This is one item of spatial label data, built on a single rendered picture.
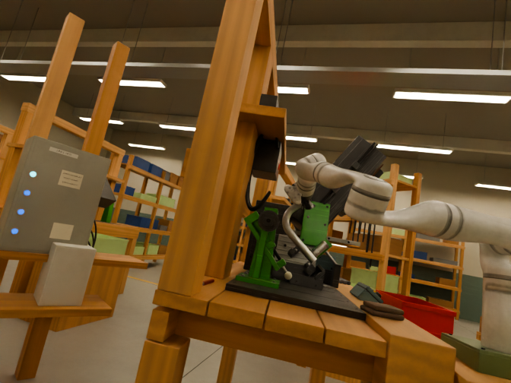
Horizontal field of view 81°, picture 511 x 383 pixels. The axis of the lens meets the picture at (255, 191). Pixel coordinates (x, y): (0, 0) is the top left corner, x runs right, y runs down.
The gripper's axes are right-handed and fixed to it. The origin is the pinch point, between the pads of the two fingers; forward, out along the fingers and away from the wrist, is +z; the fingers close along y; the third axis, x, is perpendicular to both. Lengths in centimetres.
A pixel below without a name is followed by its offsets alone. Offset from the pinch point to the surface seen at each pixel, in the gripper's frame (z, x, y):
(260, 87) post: -27, -7, 43
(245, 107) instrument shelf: -31.8, 5.5, 33.4
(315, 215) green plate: 10.0, -5.2, -5.7
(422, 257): 760, -448, -100
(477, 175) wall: 714, -746, -4
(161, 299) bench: -43, 58, -15
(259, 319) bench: -43, 40, -32
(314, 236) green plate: 10.1, 1.4, -13.4
